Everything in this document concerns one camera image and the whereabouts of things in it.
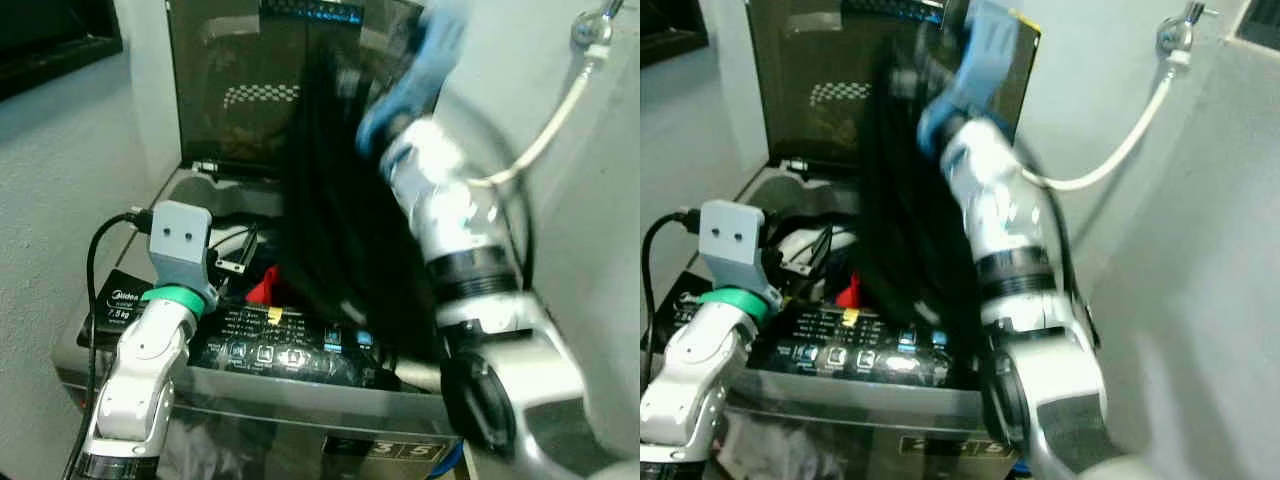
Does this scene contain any long black garment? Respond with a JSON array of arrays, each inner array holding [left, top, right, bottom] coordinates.
[[274, 40, 443, 365], [858, 40, 989, 373]]

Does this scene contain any grey top-load washing machine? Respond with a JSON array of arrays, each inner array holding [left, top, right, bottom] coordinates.
[[50, 158, 473, 480], [660, 158, 1026, 480]]

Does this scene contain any white garment in washer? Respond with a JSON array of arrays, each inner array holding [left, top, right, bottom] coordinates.
[[782, 224, 863, 269]]

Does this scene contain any dark tinted washer lid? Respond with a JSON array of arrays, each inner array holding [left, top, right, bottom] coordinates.
[[164, 0, 443, 179], [745, 0, 1041, 173]]

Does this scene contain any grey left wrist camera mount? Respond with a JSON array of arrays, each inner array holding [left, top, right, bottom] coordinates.
[[147, 200, 222, 303], [697, 199, 783, 305]]

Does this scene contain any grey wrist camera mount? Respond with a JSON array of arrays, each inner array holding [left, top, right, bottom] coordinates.
[[147, 200, 222, 303], [357, 0, 473, 157], [697, 199, 783, 305], [917, 0, 1023, 153]]

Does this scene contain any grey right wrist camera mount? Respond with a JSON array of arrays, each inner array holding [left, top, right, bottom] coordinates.
[[357, 0, 473, 157], [917, 0, 1023, 153]]

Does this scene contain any white water hose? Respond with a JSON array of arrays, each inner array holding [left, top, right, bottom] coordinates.
[[1020, 50, 1187, 193], [468, 40, 607, 190]]

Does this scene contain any metal wall faucet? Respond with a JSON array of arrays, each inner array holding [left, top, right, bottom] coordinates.
[[1154, 0, 1219, 57], [569, 0, 627, 53]]

